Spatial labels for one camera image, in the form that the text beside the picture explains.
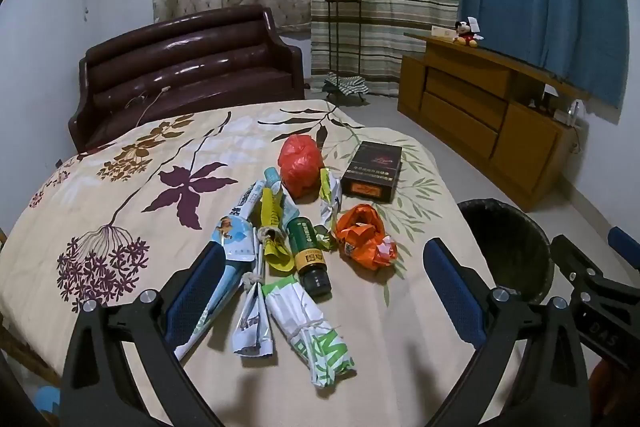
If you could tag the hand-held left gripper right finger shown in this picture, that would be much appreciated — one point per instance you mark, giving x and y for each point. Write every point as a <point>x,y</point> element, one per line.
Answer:
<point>450,292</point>

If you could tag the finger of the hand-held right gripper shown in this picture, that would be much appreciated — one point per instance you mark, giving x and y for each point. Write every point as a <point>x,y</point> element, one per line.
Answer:
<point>625,244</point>
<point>572,259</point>

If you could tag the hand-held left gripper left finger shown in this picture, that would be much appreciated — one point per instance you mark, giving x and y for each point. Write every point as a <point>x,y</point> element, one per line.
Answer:
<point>196,287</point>

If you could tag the black trash bin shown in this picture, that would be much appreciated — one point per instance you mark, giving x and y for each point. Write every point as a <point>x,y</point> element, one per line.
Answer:
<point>510,247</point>

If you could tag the yellow wrapper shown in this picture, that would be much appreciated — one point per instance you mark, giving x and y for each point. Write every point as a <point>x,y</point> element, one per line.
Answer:
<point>274,217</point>

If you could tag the green bottle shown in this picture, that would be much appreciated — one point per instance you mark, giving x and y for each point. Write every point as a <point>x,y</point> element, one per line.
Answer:
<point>306,252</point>

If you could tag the teal white wrapper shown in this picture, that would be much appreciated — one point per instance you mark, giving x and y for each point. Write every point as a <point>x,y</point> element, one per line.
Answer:
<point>225,282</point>

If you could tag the white blue tied wrapper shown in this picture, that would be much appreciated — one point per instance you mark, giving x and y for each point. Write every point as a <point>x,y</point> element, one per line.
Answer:
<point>252,322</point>

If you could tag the light blue rolled packet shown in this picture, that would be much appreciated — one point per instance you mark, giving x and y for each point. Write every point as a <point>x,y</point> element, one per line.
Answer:
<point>245,207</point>

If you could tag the orange crumpled wrapper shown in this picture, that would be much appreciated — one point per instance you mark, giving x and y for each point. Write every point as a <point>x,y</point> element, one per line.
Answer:
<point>362,239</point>

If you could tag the green white tied bundle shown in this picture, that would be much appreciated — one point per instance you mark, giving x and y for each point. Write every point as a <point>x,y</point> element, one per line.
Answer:
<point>310,337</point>

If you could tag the floral bed blanket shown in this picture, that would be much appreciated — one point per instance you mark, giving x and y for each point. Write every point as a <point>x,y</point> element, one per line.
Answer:
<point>150,157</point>

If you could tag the small white device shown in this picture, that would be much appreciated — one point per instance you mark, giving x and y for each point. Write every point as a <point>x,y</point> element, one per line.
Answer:
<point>575,113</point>

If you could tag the dark flat box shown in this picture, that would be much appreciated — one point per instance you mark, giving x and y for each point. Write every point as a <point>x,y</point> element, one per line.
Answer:
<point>372,169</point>

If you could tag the green white thin wrapper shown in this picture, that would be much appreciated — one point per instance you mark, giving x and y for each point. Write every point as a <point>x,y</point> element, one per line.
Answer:
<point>330,197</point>

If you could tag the red plastic bag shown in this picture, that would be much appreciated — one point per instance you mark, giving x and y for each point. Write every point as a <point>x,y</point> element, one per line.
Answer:
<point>300,164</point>

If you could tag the light blue object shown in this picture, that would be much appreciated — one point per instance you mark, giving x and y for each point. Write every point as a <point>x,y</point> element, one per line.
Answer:
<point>48,399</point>

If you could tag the wooden cabinet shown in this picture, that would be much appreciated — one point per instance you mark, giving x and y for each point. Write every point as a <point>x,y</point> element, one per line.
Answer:
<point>460,97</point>

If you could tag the dark brown leather sofa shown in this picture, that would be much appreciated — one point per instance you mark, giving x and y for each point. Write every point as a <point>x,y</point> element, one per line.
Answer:
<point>190,57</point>

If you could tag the checked cloth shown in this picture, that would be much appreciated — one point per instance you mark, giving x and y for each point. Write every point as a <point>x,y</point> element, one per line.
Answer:
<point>347,86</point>

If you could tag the mouse plush toy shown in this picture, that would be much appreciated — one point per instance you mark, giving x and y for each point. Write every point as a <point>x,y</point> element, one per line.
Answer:
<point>467,34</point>

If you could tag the small white box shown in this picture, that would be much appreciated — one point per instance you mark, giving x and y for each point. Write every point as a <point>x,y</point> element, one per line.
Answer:
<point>444,33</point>

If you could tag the black metal plant stand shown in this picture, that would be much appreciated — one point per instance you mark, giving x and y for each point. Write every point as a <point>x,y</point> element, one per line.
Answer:
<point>332,37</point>

